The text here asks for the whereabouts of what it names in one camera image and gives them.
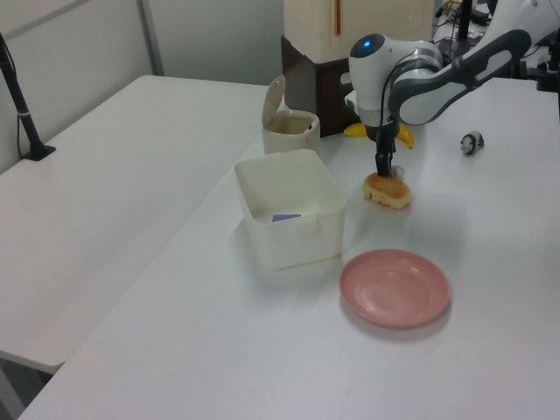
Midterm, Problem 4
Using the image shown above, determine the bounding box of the black stand pole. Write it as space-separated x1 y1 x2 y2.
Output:
435 0 494 49

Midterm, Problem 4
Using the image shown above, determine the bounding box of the black and white panda figurine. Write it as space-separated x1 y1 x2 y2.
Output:
459 130 486 158

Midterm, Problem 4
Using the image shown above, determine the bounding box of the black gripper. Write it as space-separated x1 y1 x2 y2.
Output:
365 122 398 179

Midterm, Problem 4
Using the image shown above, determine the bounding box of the cream white appliance with handle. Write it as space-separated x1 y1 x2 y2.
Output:
283 0 434 62

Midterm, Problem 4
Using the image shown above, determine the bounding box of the pink round plate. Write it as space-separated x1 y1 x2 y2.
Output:
339 248 451 329

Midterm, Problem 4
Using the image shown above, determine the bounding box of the beige flip-lid trash can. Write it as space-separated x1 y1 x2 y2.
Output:
261 74 321 157

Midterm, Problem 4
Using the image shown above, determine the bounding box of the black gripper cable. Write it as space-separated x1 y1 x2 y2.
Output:
379 54 421 132

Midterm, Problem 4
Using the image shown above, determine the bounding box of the white plastic storage bin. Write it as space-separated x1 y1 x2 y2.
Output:
234 148 347 271

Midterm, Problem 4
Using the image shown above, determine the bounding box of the black camera pole with clamp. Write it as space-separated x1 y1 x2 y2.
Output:
0 31 57 162

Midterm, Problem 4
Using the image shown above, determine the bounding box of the yellow banana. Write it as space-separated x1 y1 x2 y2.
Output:
343 122 416 151

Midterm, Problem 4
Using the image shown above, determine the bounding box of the golden brown bread loaf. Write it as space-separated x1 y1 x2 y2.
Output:
361 171 413 211

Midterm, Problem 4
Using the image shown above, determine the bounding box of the black clamp mount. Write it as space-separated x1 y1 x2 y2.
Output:
535 25 560 92

